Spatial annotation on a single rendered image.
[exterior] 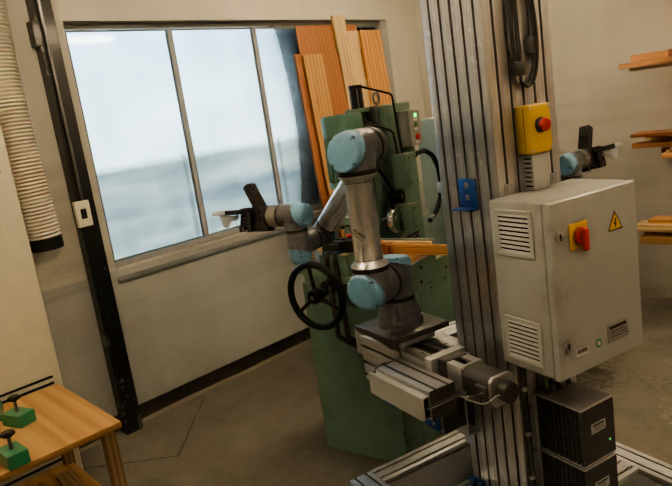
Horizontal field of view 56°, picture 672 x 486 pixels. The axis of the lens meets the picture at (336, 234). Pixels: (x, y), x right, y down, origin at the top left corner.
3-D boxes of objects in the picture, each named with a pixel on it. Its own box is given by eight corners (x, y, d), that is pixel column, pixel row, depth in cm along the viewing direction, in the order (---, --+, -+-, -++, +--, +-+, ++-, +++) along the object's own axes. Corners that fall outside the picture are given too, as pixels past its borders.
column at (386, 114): (364, 262, 304) (343, 110, 290) (388, 250, 321) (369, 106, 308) (404, 264, 290) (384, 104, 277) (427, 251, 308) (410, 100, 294)
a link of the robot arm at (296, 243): (323, 255, 212) (318, 223, 210) (303, 264, 203) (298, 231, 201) (305, 255, 217) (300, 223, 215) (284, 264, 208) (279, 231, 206)
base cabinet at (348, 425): (326, 446, 299) (303, 302, 285) (390, 393, 344) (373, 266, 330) (409, 468, 271) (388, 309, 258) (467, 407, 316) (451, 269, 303)
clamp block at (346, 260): (321, 275, 263) (317, 254, 261) (340, 266, 273) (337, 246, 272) (350, 277, 254) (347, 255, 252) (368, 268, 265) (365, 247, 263)
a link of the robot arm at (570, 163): (553, 178, 233) (551, 155, 232) (567, 173, 240) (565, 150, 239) (574, 177, 227) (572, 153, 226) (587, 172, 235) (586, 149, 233)
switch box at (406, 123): (400, 147, 288) (396, 112, 285) (411, 144, 295) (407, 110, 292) (412, 146, 284) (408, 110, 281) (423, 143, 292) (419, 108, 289)
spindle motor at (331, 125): (322, 191, 274) (311, 118, 268) (346, 184, 288) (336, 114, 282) (355, 189, 264) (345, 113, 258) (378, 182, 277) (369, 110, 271)
